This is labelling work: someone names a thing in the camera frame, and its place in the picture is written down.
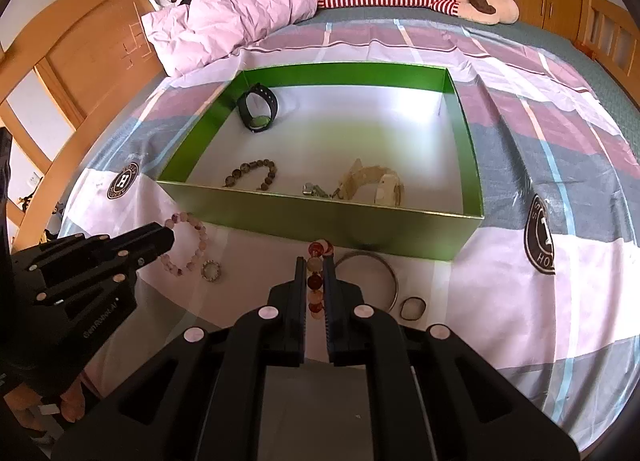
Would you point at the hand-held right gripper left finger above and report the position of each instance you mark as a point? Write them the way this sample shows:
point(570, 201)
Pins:
point(299, 301)

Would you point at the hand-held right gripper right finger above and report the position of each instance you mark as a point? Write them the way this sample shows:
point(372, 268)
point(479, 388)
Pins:
point(330, 301)

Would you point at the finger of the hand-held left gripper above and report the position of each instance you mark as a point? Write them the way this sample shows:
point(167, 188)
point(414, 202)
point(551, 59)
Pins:
point(125, 241)
point(100, 276)

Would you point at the cream wrist watch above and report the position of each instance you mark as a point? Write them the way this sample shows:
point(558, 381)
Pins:
point(380, 183)

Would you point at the green cardboard box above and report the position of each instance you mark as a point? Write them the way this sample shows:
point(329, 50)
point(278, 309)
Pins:
point(350, 141)

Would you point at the black wrist watch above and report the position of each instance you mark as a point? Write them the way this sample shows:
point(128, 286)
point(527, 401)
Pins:
point(257, 111)

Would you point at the person's left hand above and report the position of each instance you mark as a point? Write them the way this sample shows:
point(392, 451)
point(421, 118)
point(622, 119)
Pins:
point(70, 401)

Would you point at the silver metal bangle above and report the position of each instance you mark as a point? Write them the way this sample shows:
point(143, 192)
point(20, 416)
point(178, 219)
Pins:
point(390, 271)

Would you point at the wooden headboard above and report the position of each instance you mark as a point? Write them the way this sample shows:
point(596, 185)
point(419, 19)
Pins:
point(75, 66)

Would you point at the pink pillow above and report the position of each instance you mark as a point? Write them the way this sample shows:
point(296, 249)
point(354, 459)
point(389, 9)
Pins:
point(235, 6)

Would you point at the wooden footboard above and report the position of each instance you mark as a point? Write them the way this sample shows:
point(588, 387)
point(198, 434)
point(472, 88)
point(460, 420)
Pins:
point(610, 26)

